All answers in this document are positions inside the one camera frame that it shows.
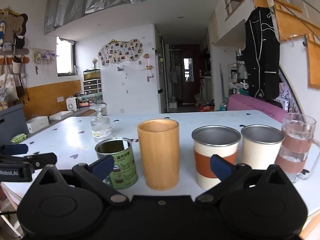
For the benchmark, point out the glass mug with rope wrap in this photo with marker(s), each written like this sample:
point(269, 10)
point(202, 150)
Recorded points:
point(298, 131)

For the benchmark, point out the pink sofa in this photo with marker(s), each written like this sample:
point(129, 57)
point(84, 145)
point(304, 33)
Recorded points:
point(239, 102)

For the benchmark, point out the white cup with brown sleeve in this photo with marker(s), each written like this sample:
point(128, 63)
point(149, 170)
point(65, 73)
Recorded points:
point(210, 140)

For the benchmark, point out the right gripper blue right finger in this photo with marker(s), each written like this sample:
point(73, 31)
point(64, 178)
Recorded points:
point(224, 169)

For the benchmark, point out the bamboo wooden cup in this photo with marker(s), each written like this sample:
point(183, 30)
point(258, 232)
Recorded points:
point(159, 145)

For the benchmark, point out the window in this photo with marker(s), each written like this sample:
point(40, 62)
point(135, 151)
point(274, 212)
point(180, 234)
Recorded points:
point(65, 57)

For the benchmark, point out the green printed tin can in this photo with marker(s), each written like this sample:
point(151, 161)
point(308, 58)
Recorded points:
point(124, 173)

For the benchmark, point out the white flat box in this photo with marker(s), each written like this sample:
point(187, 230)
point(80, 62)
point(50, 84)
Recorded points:
point(37, 123)

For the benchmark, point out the drawer storage unit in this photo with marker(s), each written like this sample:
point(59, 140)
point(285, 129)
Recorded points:
point(92, 82)

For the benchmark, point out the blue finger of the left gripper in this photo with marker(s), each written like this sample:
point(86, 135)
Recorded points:
point(16, 149)

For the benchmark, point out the plain white metal cup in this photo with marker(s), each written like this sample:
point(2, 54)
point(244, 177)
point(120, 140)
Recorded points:
point(260, 145)

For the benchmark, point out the cloud shaped photo board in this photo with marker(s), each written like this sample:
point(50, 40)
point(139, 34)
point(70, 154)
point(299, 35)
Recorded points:
point(119, 51)

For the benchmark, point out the green hair clip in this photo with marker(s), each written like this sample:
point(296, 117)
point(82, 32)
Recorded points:
point(19, 138)

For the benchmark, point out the white small appliance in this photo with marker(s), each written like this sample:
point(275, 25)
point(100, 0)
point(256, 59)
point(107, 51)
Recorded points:
point(72, 104)

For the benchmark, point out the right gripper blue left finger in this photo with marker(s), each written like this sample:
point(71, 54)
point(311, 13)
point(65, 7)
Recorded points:
point(100, 169)

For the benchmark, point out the clear stemmed glass upside down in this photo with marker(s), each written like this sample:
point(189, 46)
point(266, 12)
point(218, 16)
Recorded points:
point(100, 125)

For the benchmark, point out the black jacket with white trim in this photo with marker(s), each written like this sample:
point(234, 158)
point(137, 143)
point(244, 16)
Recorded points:
point(261, 55)

